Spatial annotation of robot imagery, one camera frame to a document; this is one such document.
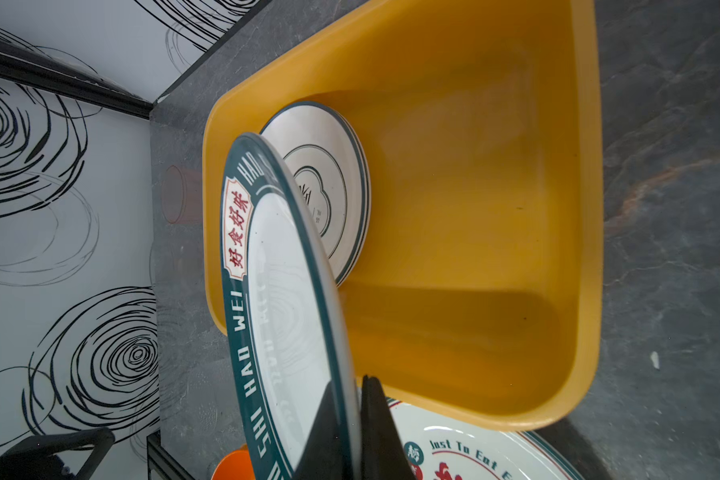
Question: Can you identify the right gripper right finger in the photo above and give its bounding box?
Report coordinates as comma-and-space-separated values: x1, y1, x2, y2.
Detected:
361, 376, 416, 480

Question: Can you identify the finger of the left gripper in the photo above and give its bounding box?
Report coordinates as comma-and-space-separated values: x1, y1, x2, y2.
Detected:
0, 428, 115, 479

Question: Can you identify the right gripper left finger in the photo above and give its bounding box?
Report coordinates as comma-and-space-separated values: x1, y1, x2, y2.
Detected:
292, 383, 344, 480

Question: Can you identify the green rim text plate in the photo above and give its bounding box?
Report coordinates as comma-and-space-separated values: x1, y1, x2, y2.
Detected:
218, 133, 361, 479

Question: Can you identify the green clover white plate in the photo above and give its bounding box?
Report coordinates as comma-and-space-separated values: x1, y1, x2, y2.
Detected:
261, 101, 372, 284

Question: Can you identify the yellow plastic bin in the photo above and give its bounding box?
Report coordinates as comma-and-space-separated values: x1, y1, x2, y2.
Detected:
203, 1, 603, 431

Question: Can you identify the orange bowl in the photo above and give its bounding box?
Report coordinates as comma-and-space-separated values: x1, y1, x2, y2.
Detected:
211, 446, 255, 480

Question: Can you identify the pink transparent cup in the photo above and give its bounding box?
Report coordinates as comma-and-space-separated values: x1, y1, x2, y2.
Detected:
161, 165, 203, 225

